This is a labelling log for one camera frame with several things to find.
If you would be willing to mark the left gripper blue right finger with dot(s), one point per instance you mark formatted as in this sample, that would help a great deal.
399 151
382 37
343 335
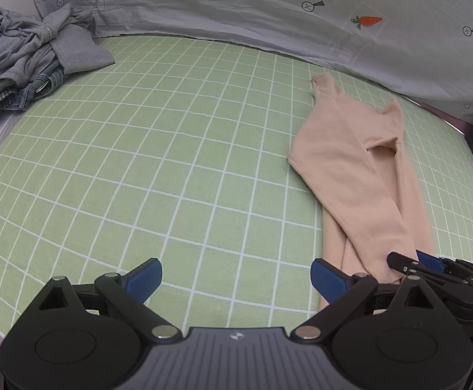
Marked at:
346 296

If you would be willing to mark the blue denim jeans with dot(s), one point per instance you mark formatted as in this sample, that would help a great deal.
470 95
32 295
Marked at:
46 83

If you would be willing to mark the grey carrot-print quilt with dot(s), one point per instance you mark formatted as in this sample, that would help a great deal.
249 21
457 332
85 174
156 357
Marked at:
419 48

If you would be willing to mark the peach long-sleeve garment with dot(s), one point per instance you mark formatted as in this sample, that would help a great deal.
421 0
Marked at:
353 158

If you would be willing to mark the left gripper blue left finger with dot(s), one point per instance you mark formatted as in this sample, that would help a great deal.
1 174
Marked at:
125 296

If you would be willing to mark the green checked bed sheet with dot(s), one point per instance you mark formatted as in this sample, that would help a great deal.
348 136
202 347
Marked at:
177 151

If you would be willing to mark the crumpled grey clothes pile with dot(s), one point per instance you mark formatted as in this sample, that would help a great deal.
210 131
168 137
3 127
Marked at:
29 45

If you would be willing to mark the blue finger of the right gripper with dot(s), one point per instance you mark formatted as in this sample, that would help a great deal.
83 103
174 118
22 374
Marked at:
403 264
430 261

